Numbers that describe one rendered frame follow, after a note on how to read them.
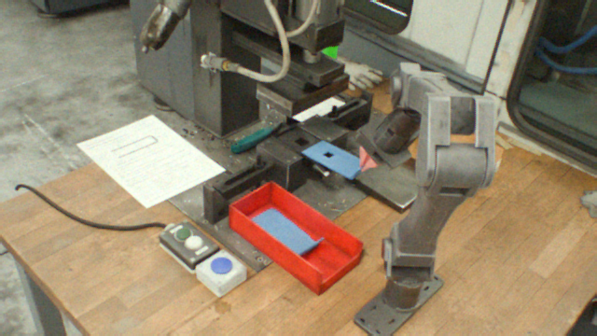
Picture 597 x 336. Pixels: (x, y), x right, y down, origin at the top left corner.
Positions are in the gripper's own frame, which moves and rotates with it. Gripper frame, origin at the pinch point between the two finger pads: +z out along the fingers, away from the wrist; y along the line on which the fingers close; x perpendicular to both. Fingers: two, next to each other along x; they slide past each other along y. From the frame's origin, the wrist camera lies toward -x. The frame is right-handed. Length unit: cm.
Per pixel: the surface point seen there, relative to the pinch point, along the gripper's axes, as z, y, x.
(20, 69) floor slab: 205, 202, -40
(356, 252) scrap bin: 3.9, -12.7, 12.5
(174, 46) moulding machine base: 116, 123, -71
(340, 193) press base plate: 12.9, 0.5, -1.6
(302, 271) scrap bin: 5.3, -9.4, 24.1
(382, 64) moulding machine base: 28, 31, -63
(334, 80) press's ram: -5.7, 17.9, -4.2
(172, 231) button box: 16.1, 12.7, 35.0
